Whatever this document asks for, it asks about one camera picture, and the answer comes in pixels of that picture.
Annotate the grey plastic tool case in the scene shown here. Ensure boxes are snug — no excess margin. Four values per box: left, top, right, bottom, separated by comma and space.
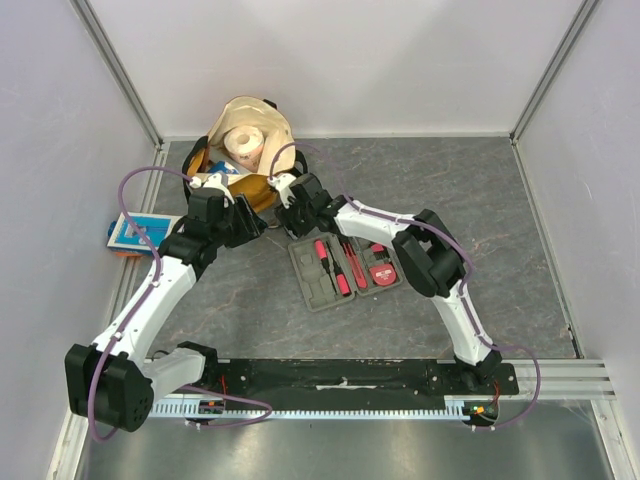
288, 233, 404, 312

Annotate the long red handled screwdriver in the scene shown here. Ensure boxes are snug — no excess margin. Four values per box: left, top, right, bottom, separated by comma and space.
326, 242, 351, 297

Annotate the red black utility knife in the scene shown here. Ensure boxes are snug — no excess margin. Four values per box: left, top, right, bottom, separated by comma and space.
341, 240, 368, 290

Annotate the red tape measure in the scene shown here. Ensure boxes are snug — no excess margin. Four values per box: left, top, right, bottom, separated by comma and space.
369, 263, 397, 287

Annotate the short red handled screwdriver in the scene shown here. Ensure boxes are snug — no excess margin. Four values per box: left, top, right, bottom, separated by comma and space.
314, 240, 330, 273

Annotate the hex key set red holder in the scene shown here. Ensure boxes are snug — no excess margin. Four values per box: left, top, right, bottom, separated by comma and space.
368, 243, 391, 266

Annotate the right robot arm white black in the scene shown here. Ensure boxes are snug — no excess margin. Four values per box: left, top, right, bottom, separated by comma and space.
268, 173, 502, 394

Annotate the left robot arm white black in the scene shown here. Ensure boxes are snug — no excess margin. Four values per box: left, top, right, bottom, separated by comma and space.
64, 188, 265, 432

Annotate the yellow canvas tool bag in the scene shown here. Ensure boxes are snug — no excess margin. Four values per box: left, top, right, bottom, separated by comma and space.
182, 96, 308, 212

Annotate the blue box inside bag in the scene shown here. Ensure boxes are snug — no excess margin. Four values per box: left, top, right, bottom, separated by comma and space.
207, 161, 245, 175

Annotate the white tape roll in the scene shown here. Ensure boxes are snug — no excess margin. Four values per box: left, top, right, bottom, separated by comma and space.
224, 125, 264, 172

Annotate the blue white cardboard box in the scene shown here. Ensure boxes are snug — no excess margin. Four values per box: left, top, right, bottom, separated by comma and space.
106, 213, 180, 256

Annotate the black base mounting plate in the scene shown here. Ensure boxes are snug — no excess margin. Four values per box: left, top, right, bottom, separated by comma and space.
195, 359, 519, 409

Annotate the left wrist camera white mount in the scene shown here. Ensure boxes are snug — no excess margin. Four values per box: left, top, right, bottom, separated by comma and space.
188, 172, 235, 206

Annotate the white slotted cable duct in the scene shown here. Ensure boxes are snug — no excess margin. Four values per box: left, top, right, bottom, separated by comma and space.
149, 393, 501, 420

